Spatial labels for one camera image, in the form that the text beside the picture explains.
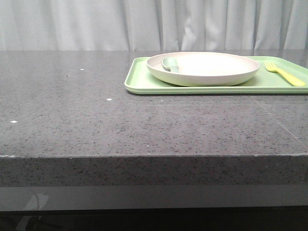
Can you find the pale green plastic spoon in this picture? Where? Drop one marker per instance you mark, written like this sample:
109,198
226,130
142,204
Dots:
170,64

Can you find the white pleated curtain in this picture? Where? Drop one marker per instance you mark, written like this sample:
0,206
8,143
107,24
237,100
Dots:
153,25

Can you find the cream round plate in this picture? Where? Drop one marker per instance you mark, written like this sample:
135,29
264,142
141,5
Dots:
198,69

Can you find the yellow plastic fork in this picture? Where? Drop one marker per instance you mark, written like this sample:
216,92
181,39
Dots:
294,81

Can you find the light green plastic tray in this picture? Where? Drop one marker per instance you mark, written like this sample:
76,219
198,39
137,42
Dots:
140,81

